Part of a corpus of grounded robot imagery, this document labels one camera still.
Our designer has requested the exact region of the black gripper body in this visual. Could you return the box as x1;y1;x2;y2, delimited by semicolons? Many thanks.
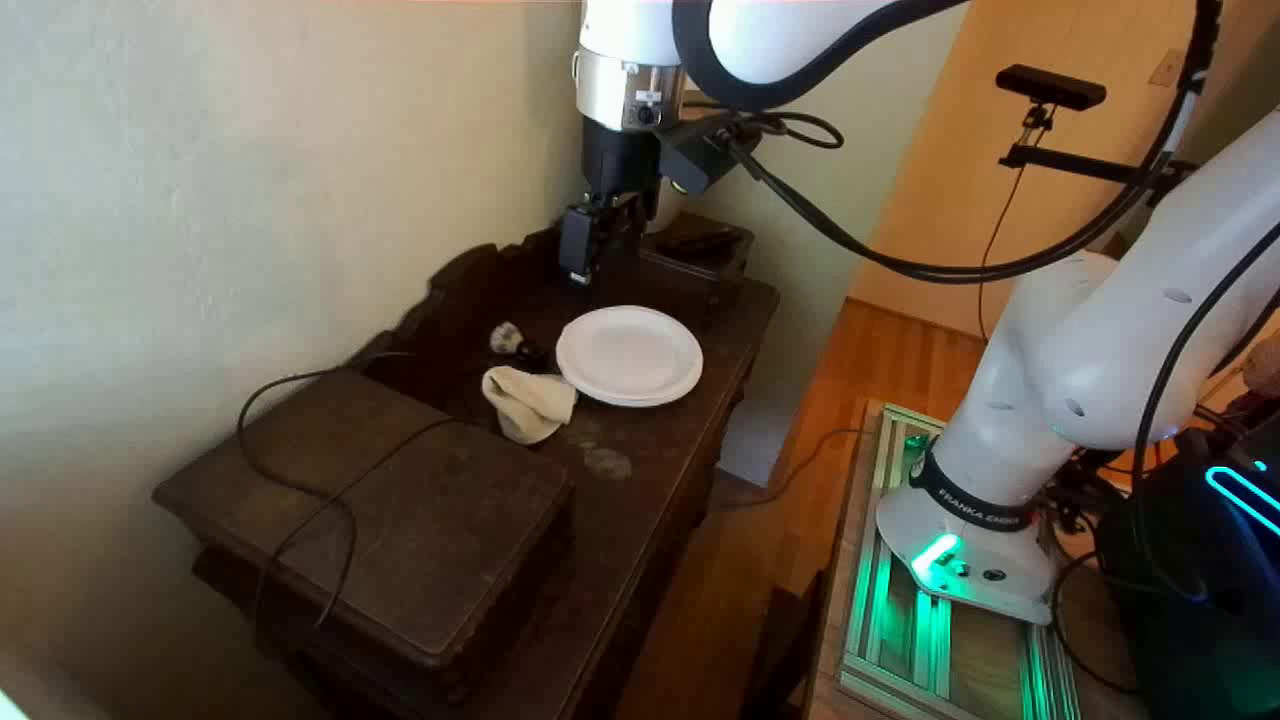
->
581;122;661;234

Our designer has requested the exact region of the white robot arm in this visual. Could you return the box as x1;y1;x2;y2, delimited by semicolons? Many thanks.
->
560;0;1280;625

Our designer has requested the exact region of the green lit robot base platform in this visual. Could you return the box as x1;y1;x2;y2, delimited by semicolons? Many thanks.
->
832;405;1082;720

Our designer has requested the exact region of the white plate on table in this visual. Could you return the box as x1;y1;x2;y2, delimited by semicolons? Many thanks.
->
557;306;704;408

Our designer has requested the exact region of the small dark wooden box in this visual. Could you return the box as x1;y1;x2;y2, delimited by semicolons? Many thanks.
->
639;217;752;306

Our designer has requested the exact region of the small pale round object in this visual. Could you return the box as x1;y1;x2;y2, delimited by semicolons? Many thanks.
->
487;320;526;355

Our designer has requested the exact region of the large dark wooden box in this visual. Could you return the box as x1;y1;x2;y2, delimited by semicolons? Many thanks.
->
155;378;572;720

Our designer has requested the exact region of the black computer with blue light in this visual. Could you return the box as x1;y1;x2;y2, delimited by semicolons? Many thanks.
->
1099;399;1280;720

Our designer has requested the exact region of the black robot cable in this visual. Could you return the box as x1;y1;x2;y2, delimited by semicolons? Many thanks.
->
667;0;1227;290

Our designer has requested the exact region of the black lamp cable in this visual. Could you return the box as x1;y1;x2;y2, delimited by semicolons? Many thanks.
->
231;365;456;633

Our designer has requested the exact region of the black camera on stand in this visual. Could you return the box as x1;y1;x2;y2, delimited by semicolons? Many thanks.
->
998;64;1165;186

